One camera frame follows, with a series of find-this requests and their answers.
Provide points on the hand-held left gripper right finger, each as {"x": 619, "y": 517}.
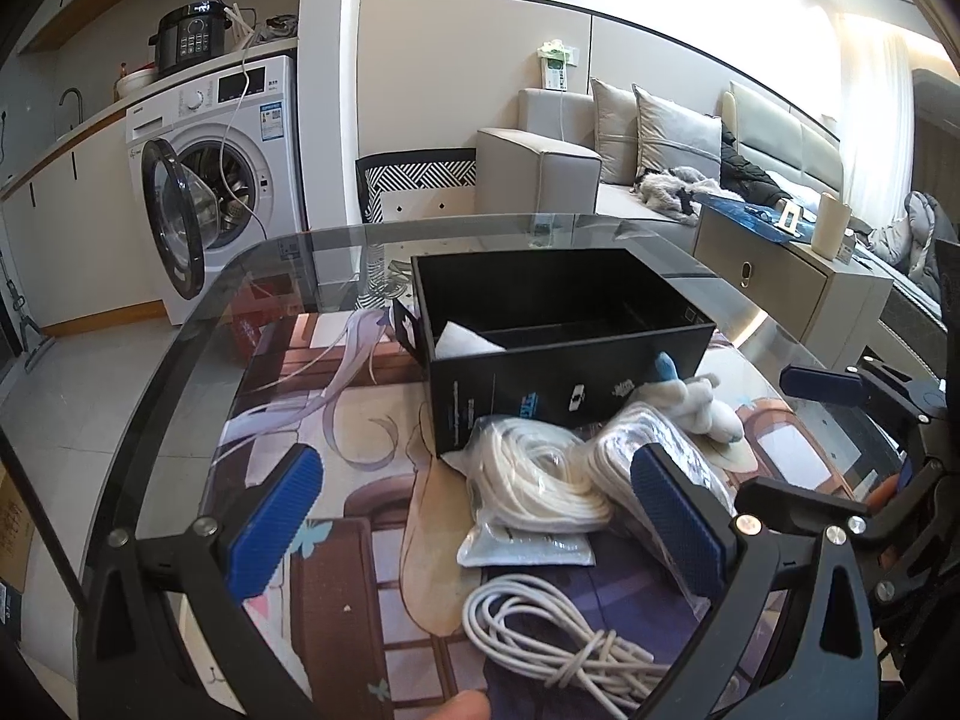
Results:
{"x": 675, "y": 525}

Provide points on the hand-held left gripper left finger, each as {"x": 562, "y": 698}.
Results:
{"x": 274, "y": 521}

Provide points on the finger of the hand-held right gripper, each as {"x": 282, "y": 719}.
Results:
{"x": 795, "y": 502}
{"x": 821, "y": 385}

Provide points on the white and blue plush toy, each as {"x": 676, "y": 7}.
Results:
{"x": 694, "y": 401}

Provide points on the silver medicine packet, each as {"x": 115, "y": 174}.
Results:
{"x": 525, "y": 551}

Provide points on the black cardboard box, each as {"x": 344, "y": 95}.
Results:
{"x": 570, "y": 382}

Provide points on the person's left hand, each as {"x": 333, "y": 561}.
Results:
{"x": 459, "y": 706}

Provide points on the beige low cabinet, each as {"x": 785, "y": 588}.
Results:
{"x": 780, "y": 277}

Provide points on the white paper roll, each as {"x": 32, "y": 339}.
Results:
{"x": 831, "y": 225}

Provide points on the grey down jacket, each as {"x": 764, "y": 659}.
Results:
{"x": 911, "y": 232}

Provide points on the blue flat package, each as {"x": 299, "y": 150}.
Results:
{"x": 742, "y": 211}

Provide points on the black jacket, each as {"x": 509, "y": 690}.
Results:
{"x": 750, "y": 169}

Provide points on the grey fluffy cloth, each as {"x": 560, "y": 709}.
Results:
{"x": 675, "y": 191}

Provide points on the brown cardboard box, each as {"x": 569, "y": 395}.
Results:
{"x": 13, "y": 525}

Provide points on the white paper sheet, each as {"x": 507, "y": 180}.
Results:
{"x": 465, "y": 339}

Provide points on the dark blue box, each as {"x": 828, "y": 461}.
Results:
{"x": 11, "y": 604}

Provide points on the white curtain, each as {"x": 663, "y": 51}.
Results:
{"x": 874, "y": 112}

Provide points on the grey cushion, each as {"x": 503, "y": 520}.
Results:
{"x": 615, "y": 131}
{"x": 675, "y": 131}

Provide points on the white kitchen counter cabinet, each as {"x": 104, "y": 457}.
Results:
{"x": 82, "y": 240}

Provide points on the beige sofa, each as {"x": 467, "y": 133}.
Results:
{"x": 540, "y": 165}

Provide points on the black and white patterned chair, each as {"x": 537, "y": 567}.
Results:
{"x": 416, "y": 176}

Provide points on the white washing machine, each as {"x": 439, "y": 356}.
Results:
{"x": 255, "y": 142}

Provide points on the white bowl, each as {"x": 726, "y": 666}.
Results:
{"x": 135, "y": 82}

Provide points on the kitchen faucet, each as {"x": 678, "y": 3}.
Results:
{"x": 71, "y": 101}

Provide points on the black pressure cooker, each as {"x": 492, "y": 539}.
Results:
{"x": 191, "y": 37}

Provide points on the grey cloth pile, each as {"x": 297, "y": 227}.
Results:
{"x": 274, "y": 28}

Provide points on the white wall intercom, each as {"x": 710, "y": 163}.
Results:
{"x": 556, "y": 64}

